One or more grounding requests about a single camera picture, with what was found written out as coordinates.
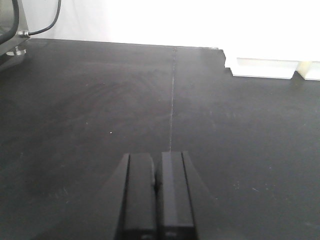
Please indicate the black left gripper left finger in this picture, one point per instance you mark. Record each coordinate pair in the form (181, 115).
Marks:
(137, 220)

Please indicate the left white storage bin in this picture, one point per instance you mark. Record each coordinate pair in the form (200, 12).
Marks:
(259, 64)

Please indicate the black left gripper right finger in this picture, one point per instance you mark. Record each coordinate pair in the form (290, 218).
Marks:
(174, 208)

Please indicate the stainless steel lab machine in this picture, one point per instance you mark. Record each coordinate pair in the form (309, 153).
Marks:
(13, 28)

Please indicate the white storage bin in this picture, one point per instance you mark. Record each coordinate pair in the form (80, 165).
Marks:
(309, 70)
(259, 64)

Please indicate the middle white storage bin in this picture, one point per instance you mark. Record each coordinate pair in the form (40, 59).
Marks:
(309, 70)

